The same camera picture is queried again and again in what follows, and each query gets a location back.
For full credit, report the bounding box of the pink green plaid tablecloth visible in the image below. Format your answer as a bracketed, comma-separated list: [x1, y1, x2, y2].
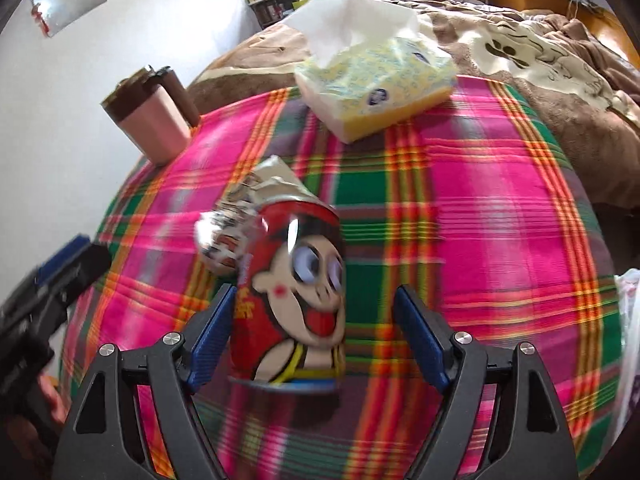
[57, 75, 626, 480]

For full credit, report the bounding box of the wooden bed headboard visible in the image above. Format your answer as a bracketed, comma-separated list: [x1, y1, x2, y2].
[575, 15, 640, 71]

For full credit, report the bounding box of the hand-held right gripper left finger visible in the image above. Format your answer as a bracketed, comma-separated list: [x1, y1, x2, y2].
[52, 282, 238, 480]

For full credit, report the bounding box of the crumpled printed wrapper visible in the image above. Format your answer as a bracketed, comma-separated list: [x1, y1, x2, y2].
[194, 155, 321, 276]

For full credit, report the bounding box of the pink tumbler with brown lid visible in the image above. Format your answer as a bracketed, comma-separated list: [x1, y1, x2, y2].
[100, 65, 202, 167]

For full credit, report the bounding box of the red cartoon drink can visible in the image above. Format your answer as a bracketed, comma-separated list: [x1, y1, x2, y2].
[227, 195, 348, 396]

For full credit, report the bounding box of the person's left hand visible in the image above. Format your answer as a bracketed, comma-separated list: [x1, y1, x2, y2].
[36, 374, 69, 425]

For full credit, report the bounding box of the clear plastic bin liner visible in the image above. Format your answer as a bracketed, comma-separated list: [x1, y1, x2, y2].
[614, 267, 640, 480]

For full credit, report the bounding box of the brown cream floral blanket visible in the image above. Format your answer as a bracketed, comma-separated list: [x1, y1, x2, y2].
[187, 0, 640, 211]

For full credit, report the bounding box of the red hanging ornament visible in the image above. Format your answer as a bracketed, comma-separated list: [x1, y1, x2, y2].
[30, 2, 53, 36]

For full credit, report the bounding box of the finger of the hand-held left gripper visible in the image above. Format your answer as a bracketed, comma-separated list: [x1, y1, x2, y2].
[54, 241, 113, 307]
[35, 234, 91, 291]

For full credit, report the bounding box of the yellow soft tissue pack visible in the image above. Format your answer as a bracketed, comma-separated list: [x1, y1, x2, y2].
[282, 0, 457, 143]

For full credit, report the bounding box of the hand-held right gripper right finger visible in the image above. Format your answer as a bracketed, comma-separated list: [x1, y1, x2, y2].
[392, 284, 581, 480]

